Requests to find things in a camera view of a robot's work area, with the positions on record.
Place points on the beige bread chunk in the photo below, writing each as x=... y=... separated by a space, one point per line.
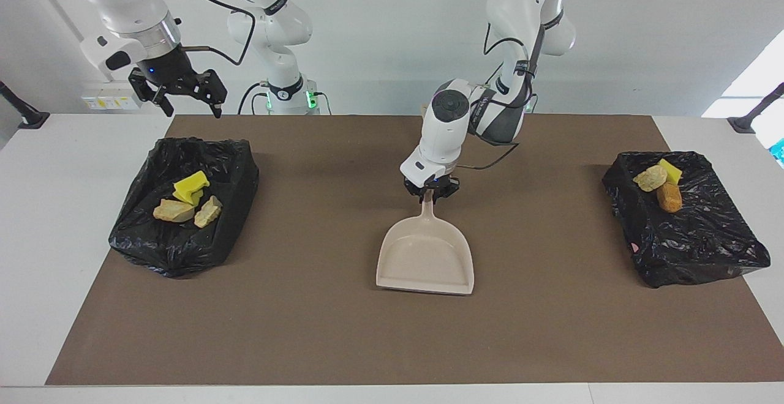
x=173 y=211

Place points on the beige plastic dustpan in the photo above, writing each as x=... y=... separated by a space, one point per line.
x=425 y=257

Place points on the yellow sponge piece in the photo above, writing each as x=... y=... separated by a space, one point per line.
x=190 y=185
x=672 y=170

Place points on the white wall socket box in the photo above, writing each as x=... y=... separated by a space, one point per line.
x=101 y=99

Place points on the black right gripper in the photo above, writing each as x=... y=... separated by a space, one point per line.
x=171 y=76

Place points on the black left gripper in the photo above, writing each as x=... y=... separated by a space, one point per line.
x=432 y=183

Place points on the open black bag-lined bin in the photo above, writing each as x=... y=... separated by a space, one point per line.
x=184 y=251

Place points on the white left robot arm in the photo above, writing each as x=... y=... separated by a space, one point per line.
x=447 y=128

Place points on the brown table mat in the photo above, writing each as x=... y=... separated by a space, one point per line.
x=367 y=349

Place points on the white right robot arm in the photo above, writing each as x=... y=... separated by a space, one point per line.
x=269 y=24

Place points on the brown bread roll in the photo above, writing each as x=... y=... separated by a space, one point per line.
x=669 y=198

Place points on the black clamp stand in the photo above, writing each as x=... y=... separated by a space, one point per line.
x=30 y=117
x=744 y=123

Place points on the teal object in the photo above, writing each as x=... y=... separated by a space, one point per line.
x=780 y=152

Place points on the black bag-covered bin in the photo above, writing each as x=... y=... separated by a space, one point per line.
x=692 y=239

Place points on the striped orange croissant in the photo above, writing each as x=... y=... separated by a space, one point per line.
x=208 y=211
x=650 y=178

